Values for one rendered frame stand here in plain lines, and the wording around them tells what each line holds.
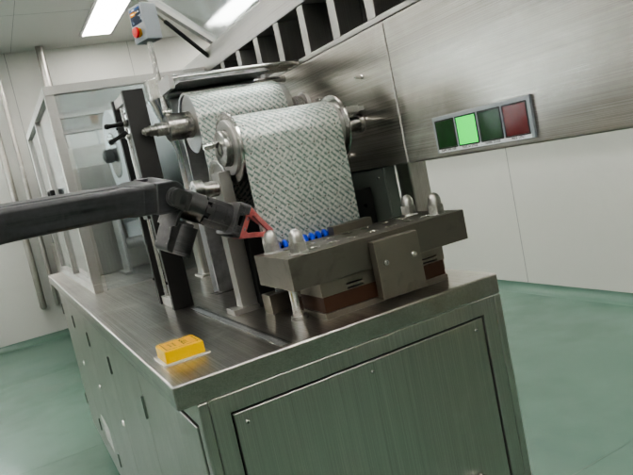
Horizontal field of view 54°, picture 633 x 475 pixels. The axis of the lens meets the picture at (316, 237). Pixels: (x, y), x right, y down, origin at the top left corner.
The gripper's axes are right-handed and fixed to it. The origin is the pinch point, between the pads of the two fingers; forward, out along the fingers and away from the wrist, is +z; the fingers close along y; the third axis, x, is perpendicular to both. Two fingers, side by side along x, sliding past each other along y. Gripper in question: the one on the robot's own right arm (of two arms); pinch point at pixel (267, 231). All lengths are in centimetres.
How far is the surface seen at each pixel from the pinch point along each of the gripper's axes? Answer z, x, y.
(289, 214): 3.5, 4.8, 0.3
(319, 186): 8.4, 12.7, 0.2
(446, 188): 242, 108, -271
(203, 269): 12, -9, -75
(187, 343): -13.8, -24.5, 12.7
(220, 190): -9.8, 6.0, -7.7
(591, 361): 209, -1, -85
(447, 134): 20.0, 25.4, 24.6
